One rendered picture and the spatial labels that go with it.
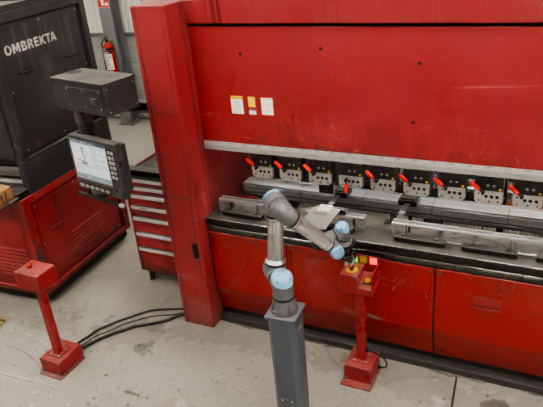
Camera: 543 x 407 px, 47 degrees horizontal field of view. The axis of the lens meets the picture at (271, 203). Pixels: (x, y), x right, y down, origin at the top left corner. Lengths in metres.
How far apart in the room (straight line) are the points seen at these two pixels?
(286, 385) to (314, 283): 0.79
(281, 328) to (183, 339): 1.36
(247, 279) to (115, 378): 1.11
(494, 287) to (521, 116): 0.99
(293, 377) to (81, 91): 2.04
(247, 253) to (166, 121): 1.05
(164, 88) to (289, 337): 1.69
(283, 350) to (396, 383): 0.92
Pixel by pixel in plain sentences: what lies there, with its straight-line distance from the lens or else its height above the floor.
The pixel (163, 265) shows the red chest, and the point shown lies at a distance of 5.15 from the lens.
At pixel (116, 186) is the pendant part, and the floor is 1.33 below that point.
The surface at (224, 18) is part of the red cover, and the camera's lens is 3.81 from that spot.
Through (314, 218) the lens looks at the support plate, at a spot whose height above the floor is 1.00.
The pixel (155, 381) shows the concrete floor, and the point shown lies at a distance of 4.33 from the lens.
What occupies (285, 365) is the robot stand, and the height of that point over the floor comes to 0.46.
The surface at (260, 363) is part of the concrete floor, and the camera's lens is 4.30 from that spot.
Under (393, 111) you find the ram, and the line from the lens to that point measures 3.55.
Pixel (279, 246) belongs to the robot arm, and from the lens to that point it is 3.33.
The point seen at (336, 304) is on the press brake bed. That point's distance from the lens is 4.16.
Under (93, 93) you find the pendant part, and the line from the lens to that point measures 3.73.
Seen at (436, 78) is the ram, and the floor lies 1.87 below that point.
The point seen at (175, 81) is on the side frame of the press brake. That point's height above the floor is 1.85.
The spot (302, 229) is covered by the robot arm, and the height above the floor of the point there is 1.26.
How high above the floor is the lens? 2.77
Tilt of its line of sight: 26 degrees down
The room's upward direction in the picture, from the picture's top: 5 degrees counter-clockwise
